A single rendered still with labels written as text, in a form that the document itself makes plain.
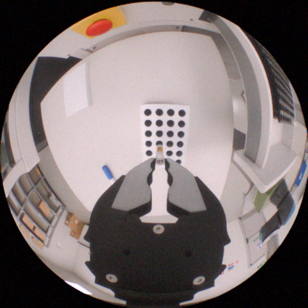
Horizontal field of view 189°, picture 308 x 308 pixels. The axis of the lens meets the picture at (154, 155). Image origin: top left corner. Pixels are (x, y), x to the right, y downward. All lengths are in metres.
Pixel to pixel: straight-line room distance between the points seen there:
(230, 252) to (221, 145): 3.25
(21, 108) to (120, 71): 0.50
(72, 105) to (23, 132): 0.34
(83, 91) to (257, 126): 0.34
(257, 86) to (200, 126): 0.16
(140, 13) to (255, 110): 0.27
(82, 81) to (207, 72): 0.28
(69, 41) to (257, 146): 0.41
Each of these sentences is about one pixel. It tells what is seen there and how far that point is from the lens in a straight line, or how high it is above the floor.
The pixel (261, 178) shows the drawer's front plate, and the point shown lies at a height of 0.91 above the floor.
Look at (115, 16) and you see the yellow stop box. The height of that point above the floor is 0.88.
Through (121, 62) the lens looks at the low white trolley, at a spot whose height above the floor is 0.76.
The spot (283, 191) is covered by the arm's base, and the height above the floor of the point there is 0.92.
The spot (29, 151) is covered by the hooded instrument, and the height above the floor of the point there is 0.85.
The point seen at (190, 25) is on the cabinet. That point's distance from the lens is 0.33.
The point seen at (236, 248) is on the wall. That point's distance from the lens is 3.47.
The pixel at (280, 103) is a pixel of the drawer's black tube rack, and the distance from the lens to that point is 0.21.
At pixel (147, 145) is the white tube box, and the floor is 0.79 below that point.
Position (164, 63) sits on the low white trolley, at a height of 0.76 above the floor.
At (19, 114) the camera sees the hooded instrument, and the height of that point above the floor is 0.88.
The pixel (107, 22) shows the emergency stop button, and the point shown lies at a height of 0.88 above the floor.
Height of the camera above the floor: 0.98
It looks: 62 degrees down
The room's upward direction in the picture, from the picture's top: 174 degrees counter-clockwise
